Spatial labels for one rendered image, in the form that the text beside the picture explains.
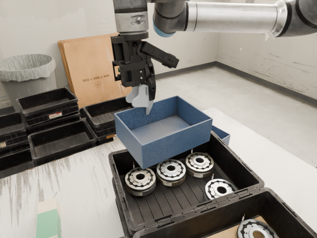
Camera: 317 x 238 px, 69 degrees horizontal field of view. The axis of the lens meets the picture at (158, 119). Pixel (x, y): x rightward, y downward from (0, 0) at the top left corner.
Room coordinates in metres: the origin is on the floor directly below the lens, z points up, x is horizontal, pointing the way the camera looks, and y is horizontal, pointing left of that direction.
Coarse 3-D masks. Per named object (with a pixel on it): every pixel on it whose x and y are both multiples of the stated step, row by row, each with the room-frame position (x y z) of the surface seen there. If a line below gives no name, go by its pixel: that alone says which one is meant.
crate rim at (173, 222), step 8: (248, 192) 0.42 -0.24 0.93; (256, 192) 0.42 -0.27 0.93; (264, 192) 0.43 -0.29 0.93; (272, 192) 0.42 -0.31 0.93; (232, 200) 0.40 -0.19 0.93; (240, 200) 0.40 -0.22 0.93; (280, 200) 0.40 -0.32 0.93; (208, 208) 0.37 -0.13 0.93; (216, 208) 0.37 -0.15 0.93; (288, 208) 0.37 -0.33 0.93; (184, 216) 0.35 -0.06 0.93; (192, 216) 0.35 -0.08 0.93; (296, 216) 0.35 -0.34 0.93; (160, 224) 0.33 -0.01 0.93; (168, 224) 0.33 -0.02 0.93; (176, 224) 0.33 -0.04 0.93; (304, 224) 0.33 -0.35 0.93; (136, 232) 0.31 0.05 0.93; (144, 232) 0.31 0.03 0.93; (152, 232) 0.31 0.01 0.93; (312, 232) 0.31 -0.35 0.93
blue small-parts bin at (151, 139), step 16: (176, 96) 0.60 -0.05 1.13; (128, 112) 0.52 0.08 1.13; (144, 112) 0.54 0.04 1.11; (160, 112) 0.57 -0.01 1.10; (176, 112) 0.60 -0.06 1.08; (192, 112) 0.54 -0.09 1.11; (128, 128) 0.43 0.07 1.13; (144, 128) 0.53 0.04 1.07; (160, 128) 0.53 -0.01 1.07; (176, 128) 0.53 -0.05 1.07; (192, 128) 0.44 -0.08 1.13; (208, 128) 0.47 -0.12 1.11; (128, 144) 0.43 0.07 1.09; (144, 144) 0.38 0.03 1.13; (160, 144) 0.40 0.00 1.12; (176, 144) 0.42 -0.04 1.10; (192, 144) 0.45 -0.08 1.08; (144, 160) 0.38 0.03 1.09; (160, 160) 0.40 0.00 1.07
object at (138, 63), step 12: (120, 36) 0.53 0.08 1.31; (132, 36) 0.53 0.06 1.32; (144, 36) 0.54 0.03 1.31; (120, 48) 0.54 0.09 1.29; (132, 48) 0.54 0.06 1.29; (120, 60) 0.53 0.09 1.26; (132, 60) 0.54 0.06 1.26; (144, 60) 0.54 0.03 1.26; (120, 72) 0.52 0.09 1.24; (132, 72) 0.51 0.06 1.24; (144, 72) 0.53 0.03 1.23; (132, 84) 0.50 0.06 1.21
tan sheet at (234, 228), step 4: (260, 216) 0.42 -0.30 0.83; (260, 220) 0.41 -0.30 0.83; (264, 220) 0.41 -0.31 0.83; (232, 228) 0.38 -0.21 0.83; (236, 228) 0.38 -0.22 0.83; (220, 232) 0.37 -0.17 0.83; (224, 232) 0.37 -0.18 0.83; (228, 232) 0.37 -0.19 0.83; (232, 232) 0.37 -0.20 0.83; (212, 236) 0.36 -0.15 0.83; (216, 236) 0.36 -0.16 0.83; (220, 236) 0.36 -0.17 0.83; (224, 236) 0.36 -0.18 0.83; (228, 236) 0.36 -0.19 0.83; (232, 236) 0.36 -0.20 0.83
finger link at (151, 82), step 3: (150, 69) 0.54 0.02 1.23; (150, 72) 0.54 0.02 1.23; (150, 75) 0.53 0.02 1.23; (153, 75) 0.52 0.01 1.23; (150, 78) 0.52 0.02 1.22; (153, 78) 0.52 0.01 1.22; (147, 81) 0.53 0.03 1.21; (150, 81) 0.52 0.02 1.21; (153, 81) 0.52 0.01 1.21; (147, 84) 0.53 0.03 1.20; (150, 84) 0.52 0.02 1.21; (153, 84) 0.52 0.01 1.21; (150, 87) 0.52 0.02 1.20; (153, 87) 0.52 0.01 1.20; (150, 90) 0.52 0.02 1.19; (153, 90) 0.52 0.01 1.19; (150, 93) 0.52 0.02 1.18; (153, 93) 0.52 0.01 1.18; (150, 96) 0.52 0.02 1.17; (153, 96) 0.52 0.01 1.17; (150, 99) 0.52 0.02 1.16; (153, 99) 0.53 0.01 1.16
